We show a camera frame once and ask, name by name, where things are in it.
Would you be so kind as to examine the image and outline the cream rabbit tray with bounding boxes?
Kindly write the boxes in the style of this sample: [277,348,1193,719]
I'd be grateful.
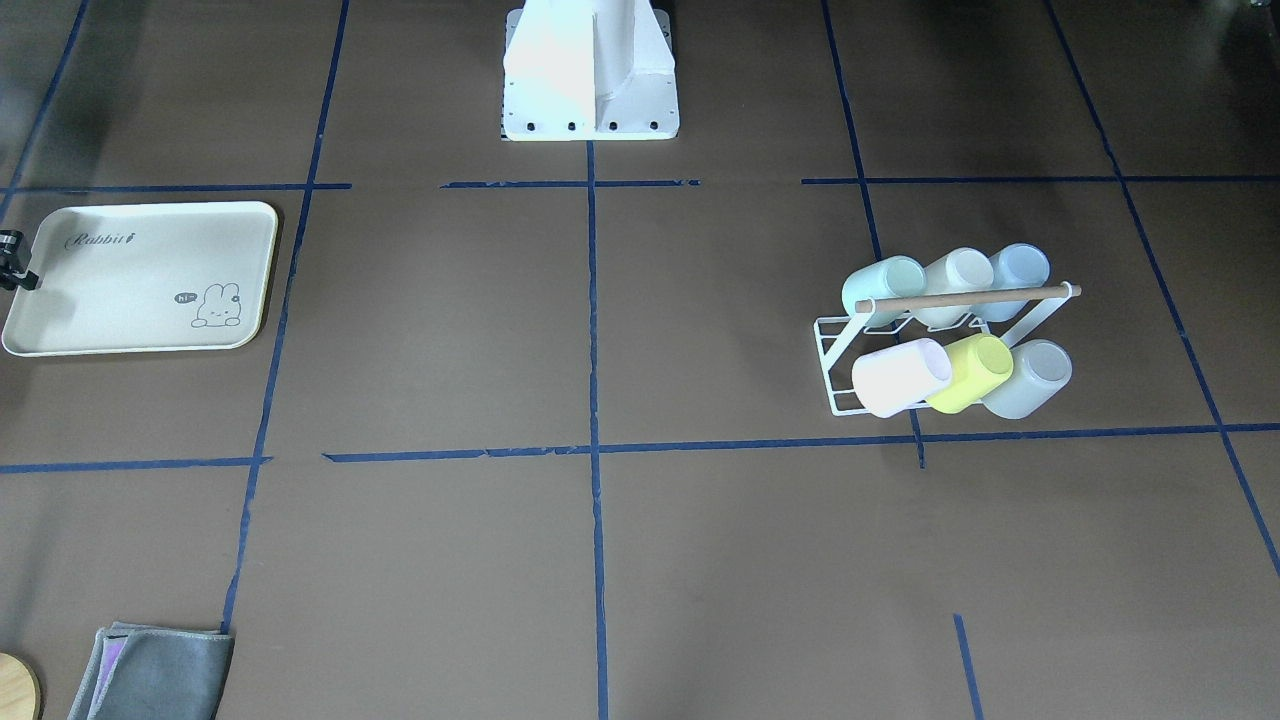
[3,201,280,357]

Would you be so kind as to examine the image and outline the grey folded cloth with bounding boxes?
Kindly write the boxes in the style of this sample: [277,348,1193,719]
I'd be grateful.
[68,621,236,719]

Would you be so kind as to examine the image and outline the green cup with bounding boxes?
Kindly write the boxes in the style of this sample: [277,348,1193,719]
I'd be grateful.
[841,255,927,316]

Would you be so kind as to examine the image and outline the white cup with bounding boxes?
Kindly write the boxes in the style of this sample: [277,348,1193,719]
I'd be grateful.
[911,247,995,329]

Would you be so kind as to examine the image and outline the wooden mug tree stand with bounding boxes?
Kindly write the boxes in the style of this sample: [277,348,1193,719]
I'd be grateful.
[1,652,44,720]

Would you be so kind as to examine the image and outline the grey cup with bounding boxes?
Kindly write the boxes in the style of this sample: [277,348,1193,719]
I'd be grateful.
[982,340,1073,420]

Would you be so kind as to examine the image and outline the white wire cup rack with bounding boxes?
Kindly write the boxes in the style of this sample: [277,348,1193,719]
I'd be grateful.
[813,282,1082,416]

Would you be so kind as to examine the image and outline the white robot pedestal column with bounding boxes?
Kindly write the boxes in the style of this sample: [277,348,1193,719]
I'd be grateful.
[500,1,681,142]

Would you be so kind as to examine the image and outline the yellow cup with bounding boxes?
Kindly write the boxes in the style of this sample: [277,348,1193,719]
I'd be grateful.
[925,333,1012,414]

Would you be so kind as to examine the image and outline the light blue cup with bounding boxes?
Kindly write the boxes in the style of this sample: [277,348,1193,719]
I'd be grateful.
[972,243,1051,323]

